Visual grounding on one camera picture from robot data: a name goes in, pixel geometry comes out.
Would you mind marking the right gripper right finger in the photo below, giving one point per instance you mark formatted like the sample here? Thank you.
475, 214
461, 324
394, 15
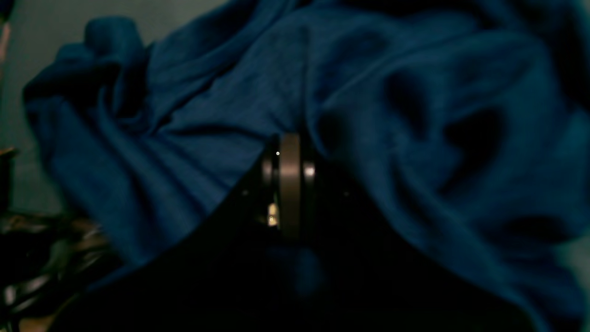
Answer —
378, 281

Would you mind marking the dark blue t-shirt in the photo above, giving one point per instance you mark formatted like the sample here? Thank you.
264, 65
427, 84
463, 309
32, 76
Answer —
465, 121

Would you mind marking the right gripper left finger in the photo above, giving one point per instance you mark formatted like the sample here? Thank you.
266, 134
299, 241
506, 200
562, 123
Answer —
216, 279

